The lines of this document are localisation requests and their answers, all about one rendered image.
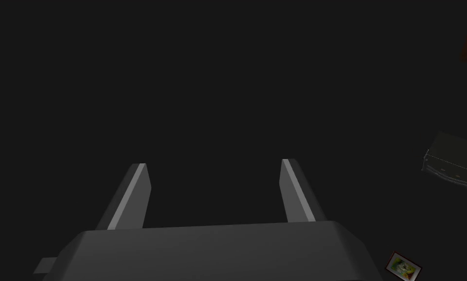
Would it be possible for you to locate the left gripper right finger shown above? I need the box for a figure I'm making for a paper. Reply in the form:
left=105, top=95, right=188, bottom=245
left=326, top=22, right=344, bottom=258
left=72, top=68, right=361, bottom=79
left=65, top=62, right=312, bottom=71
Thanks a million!
left=279, top=158, right=328, bottom=223

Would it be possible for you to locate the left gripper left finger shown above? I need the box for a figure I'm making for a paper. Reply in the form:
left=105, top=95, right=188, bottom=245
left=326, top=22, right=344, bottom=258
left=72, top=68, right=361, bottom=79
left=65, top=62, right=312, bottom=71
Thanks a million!
left=95, top=163, right=152, bottom=231

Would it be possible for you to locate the framed colourful picture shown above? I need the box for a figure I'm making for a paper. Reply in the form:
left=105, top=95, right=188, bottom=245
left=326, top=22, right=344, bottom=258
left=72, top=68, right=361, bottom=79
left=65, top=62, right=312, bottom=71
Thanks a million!
left=385, top=251, right=423, bottom=281

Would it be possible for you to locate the dark cabinet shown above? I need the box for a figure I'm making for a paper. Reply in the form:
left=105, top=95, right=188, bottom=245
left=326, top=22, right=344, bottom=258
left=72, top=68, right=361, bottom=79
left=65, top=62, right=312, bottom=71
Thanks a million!
left=421, top=132, right=467, bottom=194

